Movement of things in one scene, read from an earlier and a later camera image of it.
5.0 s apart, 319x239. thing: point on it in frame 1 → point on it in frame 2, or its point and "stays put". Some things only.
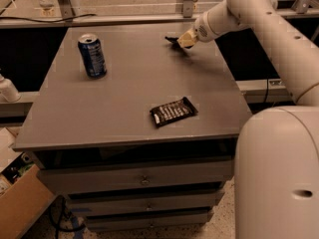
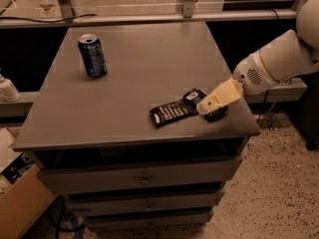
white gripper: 201,30 → 251,74
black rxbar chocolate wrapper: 173,112 stays put
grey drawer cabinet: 138,131 stays put
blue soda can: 93,56 stays put
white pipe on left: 8,91 stays put
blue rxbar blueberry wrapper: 174,42 → 192,97
